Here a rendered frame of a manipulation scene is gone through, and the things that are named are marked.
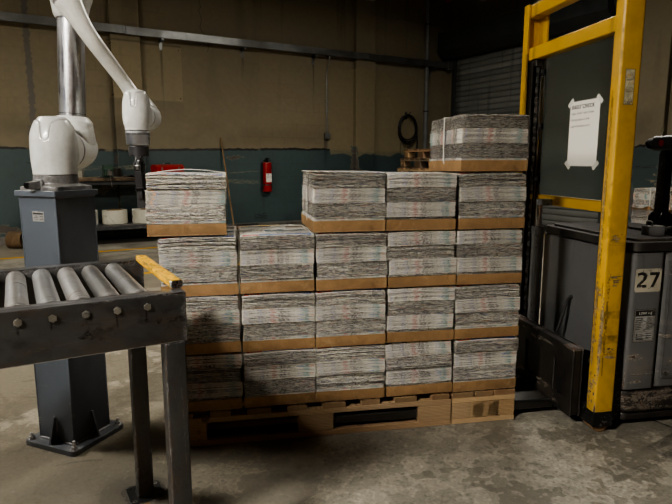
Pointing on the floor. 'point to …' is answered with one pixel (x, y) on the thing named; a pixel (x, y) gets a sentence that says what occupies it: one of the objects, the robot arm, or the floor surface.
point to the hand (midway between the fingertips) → (141, 198)
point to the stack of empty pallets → (415, 161)
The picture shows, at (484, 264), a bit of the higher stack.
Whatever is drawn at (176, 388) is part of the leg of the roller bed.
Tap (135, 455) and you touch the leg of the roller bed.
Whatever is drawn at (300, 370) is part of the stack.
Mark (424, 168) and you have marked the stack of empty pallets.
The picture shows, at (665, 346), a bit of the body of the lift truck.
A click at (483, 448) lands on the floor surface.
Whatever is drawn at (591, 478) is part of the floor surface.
